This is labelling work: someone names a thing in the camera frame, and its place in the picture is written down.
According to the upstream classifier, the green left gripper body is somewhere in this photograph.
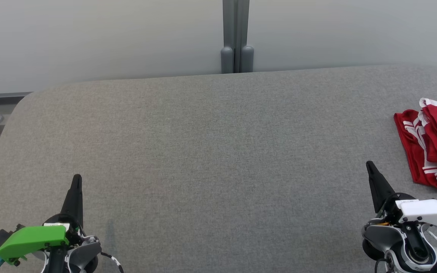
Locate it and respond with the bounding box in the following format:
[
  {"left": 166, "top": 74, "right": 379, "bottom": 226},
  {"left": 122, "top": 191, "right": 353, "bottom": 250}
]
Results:
[{"left": 0, "top": 214, "right": 87, "bottom": 265}]

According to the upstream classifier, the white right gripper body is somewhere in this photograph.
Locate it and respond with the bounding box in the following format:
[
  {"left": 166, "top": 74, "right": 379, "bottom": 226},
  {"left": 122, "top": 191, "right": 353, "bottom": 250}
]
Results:
[{"left": 378, "top": 193, "right": 437, "bottom": 230}]

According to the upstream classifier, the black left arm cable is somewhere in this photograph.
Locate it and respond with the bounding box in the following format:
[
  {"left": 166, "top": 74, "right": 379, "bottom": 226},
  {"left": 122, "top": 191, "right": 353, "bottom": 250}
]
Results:
[{"left": 99, "top": 252, "right": 124, "bottom": 273}]

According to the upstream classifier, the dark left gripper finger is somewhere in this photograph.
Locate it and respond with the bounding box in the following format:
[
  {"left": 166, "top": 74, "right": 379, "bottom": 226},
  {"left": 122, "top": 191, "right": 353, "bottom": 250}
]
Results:
[{"left": 60, "top": 174, "right": 84, "bottom": 228}]

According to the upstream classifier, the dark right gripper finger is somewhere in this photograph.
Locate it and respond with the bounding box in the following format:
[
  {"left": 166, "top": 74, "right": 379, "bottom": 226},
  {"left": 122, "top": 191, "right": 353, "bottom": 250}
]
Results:
[{"left": 365, "top": 161, "right": 398, "bottom": 214}]

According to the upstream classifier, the grey partition post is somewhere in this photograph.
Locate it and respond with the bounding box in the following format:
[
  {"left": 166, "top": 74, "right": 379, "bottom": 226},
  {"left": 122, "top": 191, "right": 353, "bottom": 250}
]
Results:
[{"left": 220, "top": 0, "right": 255, "bottom": 74}]

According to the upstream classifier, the red basketball jersey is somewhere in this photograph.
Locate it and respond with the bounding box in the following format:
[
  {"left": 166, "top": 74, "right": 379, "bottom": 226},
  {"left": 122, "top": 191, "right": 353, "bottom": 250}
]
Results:
[{"left": 394, "top": 109, "right": 437, "bottom": 190}]

